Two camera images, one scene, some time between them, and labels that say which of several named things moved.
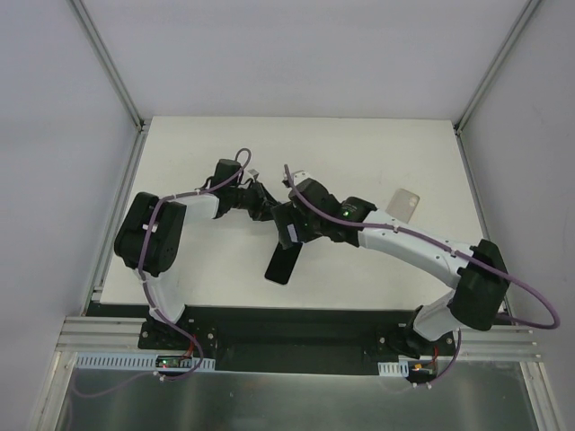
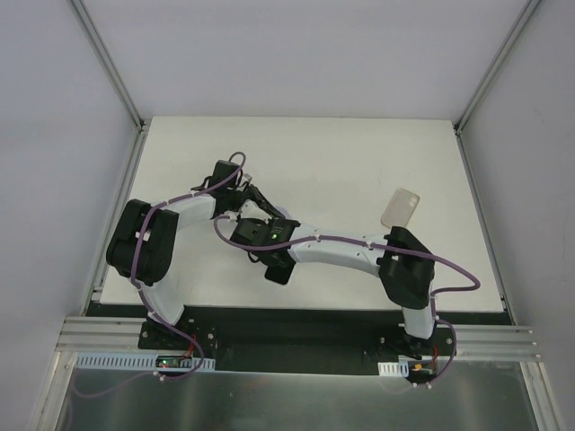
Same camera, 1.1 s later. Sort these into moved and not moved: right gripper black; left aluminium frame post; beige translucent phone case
Moved: right gripper black
Not moved: left aluminium frame post; beige translucent phone case
